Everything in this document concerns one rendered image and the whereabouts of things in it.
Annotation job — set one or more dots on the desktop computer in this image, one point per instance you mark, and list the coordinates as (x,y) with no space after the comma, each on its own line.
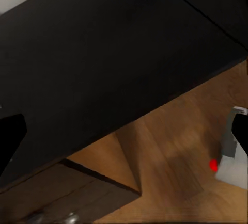
(231,164)

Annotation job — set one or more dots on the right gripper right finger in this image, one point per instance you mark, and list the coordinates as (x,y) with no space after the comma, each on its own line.
(240,130)

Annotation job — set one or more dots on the cabinet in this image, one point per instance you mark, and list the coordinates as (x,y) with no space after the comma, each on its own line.
(80,189)

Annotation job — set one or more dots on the desk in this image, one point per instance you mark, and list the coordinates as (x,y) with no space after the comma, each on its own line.
(78,70)

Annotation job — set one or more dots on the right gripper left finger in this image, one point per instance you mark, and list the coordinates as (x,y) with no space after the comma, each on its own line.
(12,131)

